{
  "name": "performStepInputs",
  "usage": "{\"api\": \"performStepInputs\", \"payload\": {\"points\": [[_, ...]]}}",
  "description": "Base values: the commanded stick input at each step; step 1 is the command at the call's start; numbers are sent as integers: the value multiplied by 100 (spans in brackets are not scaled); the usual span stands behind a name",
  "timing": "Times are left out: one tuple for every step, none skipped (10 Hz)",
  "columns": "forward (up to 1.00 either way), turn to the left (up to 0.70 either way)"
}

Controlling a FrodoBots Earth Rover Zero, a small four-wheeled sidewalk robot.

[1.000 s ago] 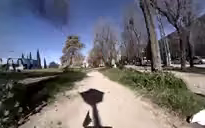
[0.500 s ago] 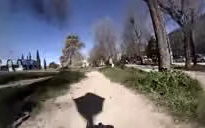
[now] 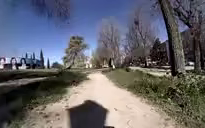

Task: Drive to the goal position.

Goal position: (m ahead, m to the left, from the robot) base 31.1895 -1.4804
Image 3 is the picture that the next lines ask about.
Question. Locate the pale dirt path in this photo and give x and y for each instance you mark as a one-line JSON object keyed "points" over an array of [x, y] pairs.
{"points": [[100, 90]]}

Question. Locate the row of bare trees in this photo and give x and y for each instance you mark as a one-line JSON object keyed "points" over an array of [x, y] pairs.
{"points": [[123, 43]]}

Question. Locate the green pine tree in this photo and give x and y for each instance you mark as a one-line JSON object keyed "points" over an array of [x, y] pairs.
{"points": [[75, 50]]}

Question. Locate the pale side path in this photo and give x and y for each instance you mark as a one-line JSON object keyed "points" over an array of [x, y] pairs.
{"points": [[150, 70]]}

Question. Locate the dark evergreen tree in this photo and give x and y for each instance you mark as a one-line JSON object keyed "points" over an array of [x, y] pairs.
{"points": [[157, 51]]}

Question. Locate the row of dark cypress trees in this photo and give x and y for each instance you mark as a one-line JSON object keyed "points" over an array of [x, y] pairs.
{"points": [[41, 58]]}

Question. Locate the grass strip with dark soil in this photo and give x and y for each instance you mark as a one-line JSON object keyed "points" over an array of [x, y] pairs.
{"points": [[40, 90]]}

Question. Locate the grass verge with weeds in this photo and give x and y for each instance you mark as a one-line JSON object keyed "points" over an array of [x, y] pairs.
{"points": [[170, 90]]}

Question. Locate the large leaning tree trunk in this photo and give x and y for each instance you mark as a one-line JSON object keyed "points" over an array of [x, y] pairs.
{"points": [[174, 40]]}

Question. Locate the building with arched windows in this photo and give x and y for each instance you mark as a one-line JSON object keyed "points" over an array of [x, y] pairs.
{"points": [[13, 62]]}

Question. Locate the grey paved road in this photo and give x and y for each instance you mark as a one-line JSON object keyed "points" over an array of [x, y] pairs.
{"points": [[13, 82]]}

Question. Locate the bare branched tree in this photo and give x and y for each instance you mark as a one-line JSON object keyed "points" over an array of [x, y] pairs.
{"points": [[196, 36]]}

